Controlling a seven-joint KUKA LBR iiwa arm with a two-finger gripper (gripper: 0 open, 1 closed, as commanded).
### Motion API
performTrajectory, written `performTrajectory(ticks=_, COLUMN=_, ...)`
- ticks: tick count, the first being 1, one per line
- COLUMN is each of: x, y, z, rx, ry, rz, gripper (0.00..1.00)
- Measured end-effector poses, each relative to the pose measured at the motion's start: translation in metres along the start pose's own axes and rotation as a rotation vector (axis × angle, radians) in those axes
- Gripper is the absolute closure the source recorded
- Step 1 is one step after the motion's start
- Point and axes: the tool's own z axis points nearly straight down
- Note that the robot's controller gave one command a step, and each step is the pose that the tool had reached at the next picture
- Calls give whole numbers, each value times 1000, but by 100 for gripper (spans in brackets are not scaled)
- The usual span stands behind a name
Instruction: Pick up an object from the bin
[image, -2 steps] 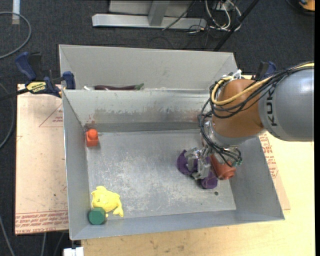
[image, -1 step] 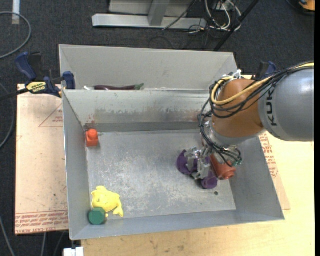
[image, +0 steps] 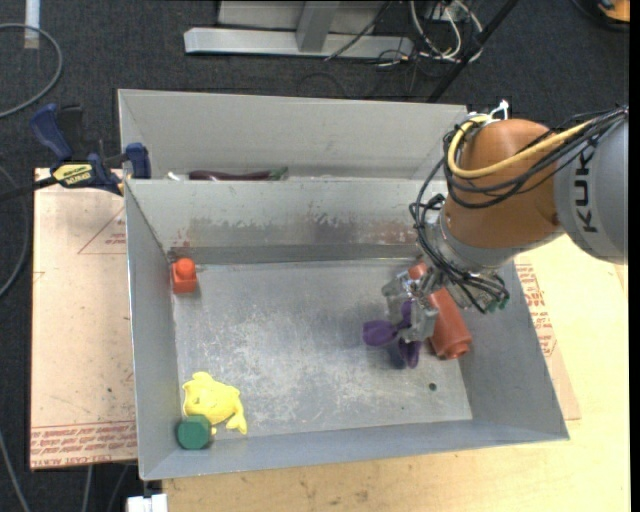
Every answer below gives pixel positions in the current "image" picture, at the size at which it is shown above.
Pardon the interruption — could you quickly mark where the purple three-lobed toy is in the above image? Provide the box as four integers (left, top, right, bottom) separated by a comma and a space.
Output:
362, 298, 422, 371

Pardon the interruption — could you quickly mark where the grey metal bin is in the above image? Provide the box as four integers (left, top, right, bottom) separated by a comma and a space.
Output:
117, 88, 571, 482

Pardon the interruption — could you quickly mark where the orange-red block with peg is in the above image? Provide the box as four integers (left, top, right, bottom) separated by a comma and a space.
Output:
171, 257, 200, 295

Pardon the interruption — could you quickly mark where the yellow toy animal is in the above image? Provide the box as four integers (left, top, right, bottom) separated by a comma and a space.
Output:
180, 370, 249, 436

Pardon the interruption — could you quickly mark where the green hexagonal block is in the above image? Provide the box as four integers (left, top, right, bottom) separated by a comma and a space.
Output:
175, 414, 215, 451

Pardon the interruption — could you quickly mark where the red-brown long block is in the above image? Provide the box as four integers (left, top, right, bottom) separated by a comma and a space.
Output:
407, 262, 474, 361

